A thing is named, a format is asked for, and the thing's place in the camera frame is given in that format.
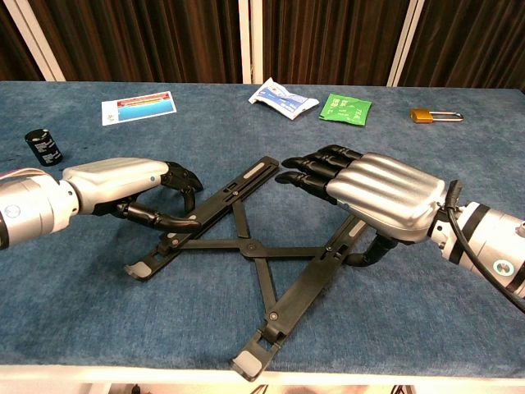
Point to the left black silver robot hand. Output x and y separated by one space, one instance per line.
115 176

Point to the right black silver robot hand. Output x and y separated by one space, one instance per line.
389 193

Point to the black folding laptop stand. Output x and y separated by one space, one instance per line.
250 247

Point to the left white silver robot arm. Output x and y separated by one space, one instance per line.
33 205

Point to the small black labelled cylinder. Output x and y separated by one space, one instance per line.
44 147

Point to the blue red picture card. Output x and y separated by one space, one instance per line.
139 107

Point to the brass padlock long shackle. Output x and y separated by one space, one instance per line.
422 115

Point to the green sachet packet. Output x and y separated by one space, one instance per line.
346 108

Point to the blue velvet table cover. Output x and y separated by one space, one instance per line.
102 308

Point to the dark brown curtain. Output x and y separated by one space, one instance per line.
135 41
328 41
471 41
12 53

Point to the white blue plastic packet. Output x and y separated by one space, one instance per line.
283 100

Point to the white frame post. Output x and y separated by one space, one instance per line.
250 41
406 41
37 41

